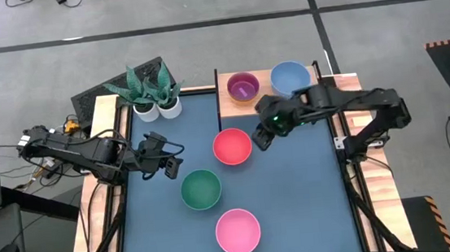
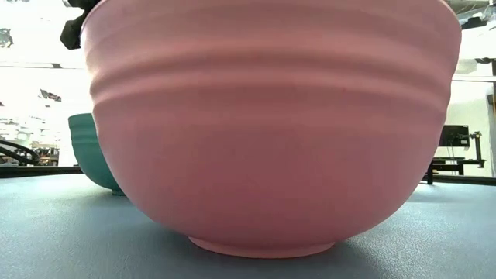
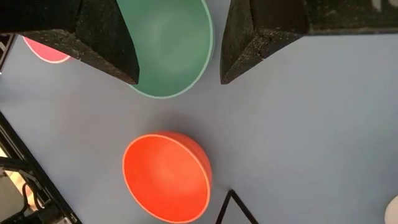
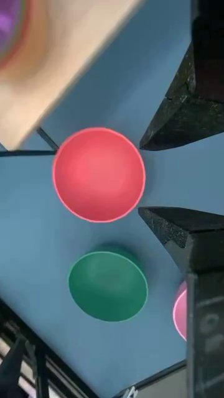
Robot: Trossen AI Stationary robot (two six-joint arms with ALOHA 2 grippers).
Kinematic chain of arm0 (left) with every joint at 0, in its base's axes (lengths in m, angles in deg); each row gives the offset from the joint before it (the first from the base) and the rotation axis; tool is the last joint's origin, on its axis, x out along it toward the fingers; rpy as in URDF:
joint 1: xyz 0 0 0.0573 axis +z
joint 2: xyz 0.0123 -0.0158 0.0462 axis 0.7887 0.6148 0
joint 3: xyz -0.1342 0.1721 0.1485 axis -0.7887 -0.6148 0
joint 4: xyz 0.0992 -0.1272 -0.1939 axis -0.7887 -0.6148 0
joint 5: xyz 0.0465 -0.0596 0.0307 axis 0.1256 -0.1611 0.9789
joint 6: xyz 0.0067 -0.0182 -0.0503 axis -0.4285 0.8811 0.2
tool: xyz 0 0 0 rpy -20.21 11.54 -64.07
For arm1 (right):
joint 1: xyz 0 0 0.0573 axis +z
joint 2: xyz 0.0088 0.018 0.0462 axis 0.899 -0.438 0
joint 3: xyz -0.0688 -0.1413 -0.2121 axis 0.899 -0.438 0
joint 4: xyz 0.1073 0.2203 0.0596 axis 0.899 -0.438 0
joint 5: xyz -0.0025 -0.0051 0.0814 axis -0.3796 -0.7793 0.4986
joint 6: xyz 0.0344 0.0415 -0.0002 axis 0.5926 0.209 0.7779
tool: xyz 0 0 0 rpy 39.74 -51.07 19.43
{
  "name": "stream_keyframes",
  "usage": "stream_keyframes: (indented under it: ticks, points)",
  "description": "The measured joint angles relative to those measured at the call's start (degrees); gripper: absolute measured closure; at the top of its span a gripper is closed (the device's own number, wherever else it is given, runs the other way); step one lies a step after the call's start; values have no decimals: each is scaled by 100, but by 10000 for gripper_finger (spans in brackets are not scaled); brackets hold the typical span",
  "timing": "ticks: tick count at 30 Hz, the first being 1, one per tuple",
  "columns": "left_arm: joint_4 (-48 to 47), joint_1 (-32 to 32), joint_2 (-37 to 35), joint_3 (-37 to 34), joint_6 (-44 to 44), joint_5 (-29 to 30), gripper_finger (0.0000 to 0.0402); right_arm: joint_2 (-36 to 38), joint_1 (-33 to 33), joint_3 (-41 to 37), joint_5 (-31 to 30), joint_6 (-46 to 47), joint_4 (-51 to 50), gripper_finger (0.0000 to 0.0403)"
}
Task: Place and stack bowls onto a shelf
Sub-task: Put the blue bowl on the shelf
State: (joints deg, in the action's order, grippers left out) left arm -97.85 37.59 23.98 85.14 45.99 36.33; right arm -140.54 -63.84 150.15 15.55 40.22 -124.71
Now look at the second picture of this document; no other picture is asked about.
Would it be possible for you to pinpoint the large green bowl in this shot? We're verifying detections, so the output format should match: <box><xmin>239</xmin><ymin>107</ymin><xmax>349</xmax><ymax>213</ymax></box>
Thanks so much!
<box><xmin>67</xmin><ymin>112</ymin><xmax>127</xmax><ymax>196</ymax></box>

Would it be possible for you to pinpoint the large pink bowl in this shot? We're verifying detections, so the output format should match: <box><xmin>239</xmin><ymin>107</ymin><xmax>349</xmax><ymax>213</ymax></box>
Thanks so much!
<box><xmin>80</xmin><ymin>0</ymin><xmax>463</xmax><ymax>260</ymax></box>

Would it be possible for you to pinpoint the blue table mat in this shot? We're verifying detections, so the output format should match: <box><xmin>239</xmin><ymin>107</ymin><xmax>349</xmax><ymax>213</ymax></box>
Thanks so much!
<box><xmin>0</xmin><ymin>172</ymin><xmax>496</xmax><ymax>279</ymax></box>

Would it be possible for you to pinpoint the black computer monitor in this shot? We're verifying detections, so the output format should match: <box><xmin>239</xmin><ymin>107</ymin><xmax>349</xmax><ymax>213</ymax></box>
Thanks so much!
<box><xmin>439</xmin><ymin>124</ymin><xmax>470</xmax><ymax>148</ymax></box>

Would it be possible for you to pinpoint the black background desk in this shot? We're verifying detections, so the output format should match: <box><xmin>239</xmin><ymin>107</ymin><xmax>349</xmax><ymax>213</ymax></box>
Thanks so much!
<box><xmin>428</xmin><ymin>157</ymin><xmax>486</xmax><ymax>176</ymax></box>

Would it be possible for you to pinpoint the black curved hose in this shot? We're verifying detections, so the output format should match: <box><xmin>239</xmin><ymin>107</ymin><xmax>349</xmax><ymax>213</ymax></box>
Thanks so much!
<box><xmin>0</xmin><ymin>138</ymin><xmax>42</xmax><ymax>167</ymax></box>

